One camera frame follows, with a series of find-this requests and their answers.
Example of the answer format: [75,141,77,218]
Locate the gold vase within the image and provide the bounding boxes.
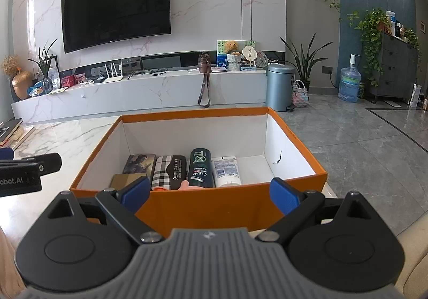
[12,71,34,100]

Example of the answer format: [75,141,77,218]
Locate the round paper fan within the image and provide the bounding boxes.
[241,45,258,67]

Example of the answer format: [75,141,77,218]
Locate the white cream tube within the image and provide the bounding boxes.
[212,157,242,188]

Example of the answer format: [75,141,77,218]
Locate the black hardcover book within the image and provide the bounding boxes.
[0,118,24,148]

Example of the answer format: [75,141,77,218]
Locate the stack of pale books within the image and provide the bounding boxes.
[5,125,36,152]

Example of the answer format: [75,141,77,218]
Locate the dark shampoo bottle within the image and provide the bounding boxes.
[188,148,216,189]

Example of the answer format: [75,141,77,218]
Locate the pink lotion bottle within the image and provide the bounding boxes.
[152,180,190,192]

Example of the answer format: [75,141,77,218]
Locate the blue water jug with pump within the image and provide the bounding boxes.
[338,54,362,103]

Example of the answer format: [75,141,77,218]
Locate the woven pastel basket bag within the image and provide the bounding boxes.
[292,80,309,108]

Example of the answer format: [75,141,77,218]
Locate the cream cloth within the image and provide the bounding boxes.
[395,215,428,299]

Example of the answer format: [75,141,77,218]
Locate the white router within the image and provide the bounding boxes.
[102,63,125,83]

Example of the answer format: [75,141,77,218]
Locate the brown flask with strap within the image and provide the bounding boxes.
[198,52,212,108]

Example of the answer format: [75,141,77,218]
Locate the tall leaf potted plant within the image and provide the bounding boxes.
[279,33,335,94]

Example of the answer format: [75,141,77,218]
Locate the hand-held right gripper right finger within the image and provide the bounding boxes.
[256,178,373,244]

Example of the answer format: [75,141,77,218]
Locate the blue snack packet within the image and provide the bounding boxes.
[27,81,51,97]

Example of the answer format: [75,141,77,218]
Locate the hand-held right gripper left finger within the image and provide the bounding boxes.
[47,176,164,244]

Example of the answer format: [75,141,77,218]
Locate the orange cardboard box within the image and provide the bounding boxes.
[70,107,327,238]

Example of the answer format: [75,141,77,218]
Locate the small potted plant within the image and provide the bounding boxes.
[403,29,422,52]

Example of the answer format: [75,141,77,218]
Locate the pothos plant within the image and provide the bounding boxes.
[348,8,392,87]

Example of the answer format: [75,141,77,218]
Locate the white marble TV console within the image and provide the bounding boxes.
[11,69,269,124]

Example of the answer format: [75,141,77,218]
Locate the blue-grey trash bin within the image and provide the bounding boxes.
[266,63,297,112]

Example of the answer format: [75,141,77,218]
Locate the peach cloth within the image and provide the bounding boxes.
[0,228,26,299]

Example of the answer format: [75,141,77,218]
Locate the illustrated card box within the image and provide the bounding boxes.
[123,154,157,175]

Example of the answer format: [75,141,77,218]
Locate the gold brown box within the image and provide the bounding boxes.
[110,174,148,190]

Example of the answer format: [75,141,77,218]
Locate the black cables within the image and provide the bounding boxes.
[129,68,168,79]

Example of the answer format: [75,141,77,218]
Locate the plaid black case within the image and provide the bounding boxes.
[151,155,188,191]

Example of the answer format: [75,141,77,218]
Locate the black television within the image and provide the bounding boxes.
[61,0,172,54]

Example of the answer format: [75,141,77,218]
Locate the grey drawer cabinet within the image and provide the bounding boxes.
[368,32,422,104]

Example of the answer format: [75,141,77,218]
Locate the green plant in glass vase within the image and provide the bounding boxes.
[28,39,59,91]

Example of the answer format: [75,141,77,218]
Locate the dried flower bunch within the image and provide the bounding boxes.
[0,56,21,76]

